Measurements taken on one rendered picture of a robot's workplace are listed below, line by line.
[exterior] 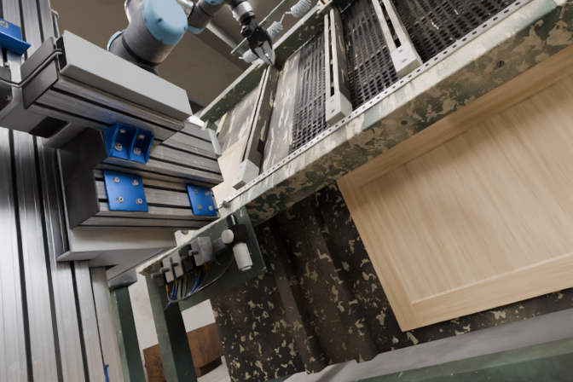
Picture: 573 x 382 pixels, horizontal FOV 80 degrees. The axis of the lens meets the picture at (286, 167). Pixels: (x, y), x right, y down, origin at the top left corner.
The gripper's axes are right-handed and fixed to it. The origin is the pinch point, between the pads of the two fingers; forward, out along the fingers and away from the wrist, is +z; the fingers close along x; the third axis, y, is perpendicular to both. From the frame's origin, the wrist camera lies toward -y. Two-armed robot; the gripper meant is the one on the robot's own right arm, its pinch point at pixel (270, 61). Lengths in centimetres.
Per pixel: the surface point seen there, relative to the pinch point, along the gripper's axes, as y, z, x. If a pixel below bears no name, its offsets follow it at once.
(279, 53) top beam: 77, -15, 12
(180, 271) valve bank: -40, 50, 59
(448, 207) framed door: -30, 71, -32
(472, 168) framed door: -28, 64, -43
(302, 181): -32, 43, 3
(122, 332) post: -44, 61, 95
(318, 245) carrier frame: -23, 68, 14
